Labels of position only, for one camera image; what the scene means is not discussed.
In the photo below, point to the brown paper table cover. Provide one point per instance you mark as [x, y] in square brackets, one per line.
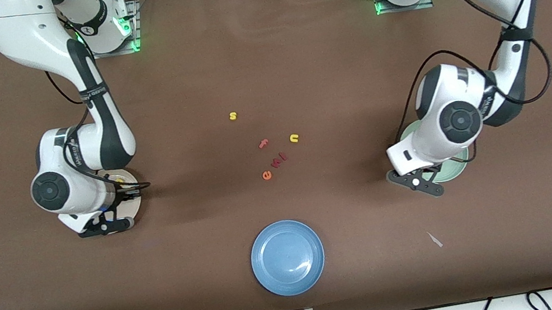
[293, 61]

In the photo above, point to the pink letter f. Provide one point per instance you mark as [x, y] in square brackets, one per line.
[263, 143]

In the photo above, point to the pale green plate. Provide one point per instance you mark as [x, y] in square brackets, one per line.
[452, 169]

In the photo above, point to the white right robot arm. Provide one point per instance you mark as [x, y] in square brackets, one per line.
[21, 29]

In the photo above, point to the yellow letter s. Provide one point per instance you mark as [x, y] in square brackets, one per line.
[233, 116]

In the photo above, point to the dark red letter i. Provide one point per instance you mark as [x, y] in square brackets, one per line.
[275, 164]

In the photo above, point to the orange letter e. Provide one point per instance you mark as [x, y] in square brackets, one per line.
[264, 176]

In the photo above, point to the grey tape scrap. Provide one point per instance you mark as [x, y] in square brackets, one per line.
[434, 239]

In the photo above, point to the yellow letter u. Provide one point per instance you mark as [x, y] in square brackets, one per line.
[294, 140]

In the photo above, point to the beige brown plate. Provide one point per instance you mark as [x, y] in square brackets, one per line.
[135, 208]

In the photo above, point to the blue plate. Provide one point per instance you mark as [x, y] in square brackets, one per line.
[288, 258]

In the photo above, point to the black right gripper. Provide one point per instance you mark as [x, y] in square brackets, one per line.
[116, 204]

